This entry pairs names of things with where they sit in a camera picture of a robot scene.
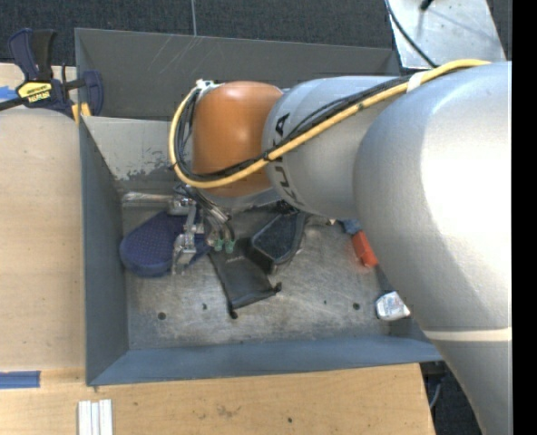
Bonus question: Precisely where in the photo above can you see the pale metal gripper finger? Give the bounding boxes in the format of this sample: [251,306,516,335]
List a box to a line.
[171,233,187,276]
[184,240,199,272]

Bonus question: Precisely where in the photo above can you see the grey metal bin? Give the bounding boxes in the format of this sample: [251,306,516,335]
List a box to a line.
[73,27,444,388]

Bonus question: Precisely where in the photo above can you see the orange-red block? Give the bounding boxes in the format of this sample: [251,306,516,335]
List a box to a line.
[351,230,379,269]

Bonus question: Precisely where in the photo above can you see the blue cloth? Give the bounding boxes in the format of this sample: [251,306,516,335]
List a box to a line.
[338,217,364,236]

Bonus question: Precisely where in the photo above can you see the pale wood board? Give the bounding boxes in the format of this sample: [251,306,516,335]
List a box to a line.
[0,106,88,372]

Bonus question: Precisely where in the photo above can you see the black fabric pouch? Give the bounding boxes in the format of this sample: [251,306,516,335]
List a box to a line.
[208,246,283,320]

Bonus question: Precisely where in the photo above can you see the dark blue mesh slipper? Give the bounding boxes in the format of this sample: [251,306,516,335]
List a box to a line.
[119,209,210,278]

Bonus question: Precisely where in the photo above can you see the white printed packet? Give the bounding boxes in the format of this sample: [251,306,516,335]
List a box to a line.
[375,290,412,322]

